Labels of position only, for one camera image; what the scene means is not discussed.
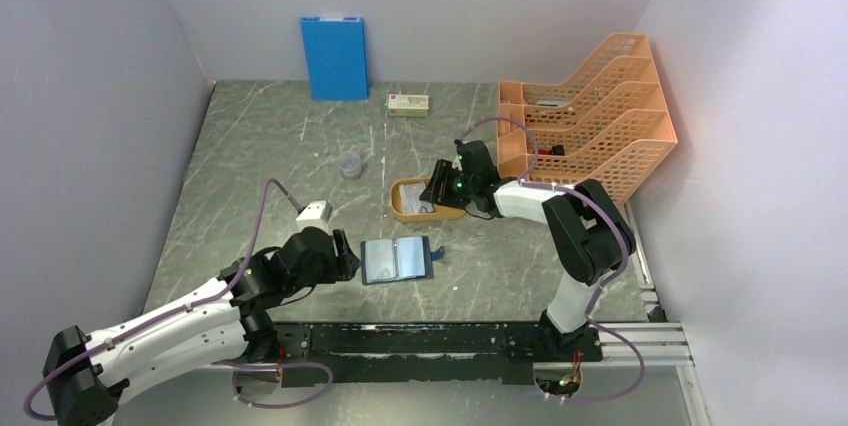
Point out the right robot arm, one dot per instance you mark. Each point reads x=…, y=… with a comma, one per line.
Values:
x=593, y=241

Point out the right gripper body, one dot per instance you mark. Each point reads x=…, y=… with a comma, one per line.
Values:
x=469, y=185

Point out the blue card holder wallet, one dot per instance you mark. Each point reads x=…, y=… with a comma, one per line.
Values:
x=414, y=259

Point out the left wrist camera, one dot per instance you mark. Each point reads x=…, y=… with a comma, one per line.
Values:
x=316, y=214

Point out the blue folder box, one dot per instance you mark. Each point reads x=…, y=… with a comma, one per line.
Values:
x=335, y=54

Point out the orange mesh file rack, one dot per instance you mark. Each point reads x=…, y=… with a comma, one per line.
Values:
x=610, y=115

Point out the white VIP credit card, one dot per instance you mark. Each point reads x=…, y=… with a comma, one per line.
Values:
x=411, y=203

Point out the small red white box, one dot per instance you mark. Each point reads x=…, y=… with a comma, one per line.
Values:
x=408, y=105

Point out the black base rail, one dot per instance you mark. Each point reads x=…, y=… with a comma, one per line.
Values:
x=421, y=351

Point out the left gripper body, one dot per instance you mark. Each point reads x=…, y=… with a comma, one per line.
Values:
x=325, y=271

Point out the small clear plastic cup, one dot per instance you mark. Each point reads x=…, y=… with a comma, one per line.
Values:
x=350, y=164

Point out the orange oval tray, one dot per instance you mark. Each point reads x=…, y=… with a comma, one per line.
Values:
x=441, y=213

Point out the red black item in rack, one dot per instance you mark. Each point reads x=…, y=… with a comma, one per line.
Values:
x=555, y=150

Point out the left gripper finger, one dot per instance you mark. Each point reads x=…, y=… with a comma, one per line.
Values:
x=344, y=252
x=347, y=265

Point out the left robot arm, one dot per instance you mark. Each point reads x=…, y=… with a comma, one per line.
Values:
x=89, y=375

